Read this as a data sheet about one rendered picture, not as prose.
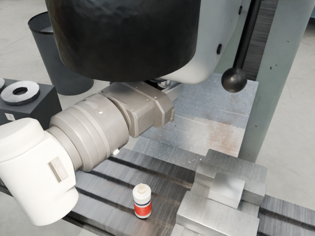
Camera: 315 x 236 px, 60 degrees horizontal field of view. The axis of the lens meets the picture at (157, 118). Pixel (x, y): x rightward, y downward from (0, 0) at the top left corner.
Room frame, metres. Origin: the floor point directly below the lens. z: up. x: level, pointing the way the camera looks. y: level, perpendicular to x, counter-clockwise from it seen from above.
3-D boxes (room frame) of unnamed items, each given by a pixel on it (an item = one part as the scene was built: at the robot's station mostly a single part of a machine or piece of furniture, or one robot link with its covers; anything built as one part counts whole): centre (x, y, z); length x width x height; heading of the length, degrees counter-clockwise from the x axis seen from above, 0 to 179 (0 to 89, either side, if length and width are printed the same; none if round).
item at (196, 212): (0.27, -0.12, 0.99); 0.15 x 0.06 x 0.04; 65
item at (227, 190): (0.32, -0.14, 1.01); 0.06 x 0.05 x 0.06; 65
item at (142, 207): (0.34, 0.03, 0.96); 0.04 x 0.04 x 0.11
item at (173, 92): (0.36, -0.02, 1.24); 0.06 x 0.02 x 0.03; 139
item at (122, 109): (0.31, 0.06, 1.24); 0.13 x 0.12 x 0.10; 49
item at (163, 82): (0.38, 0.00, 1.26); 0.05 x 0.05 x 0.01
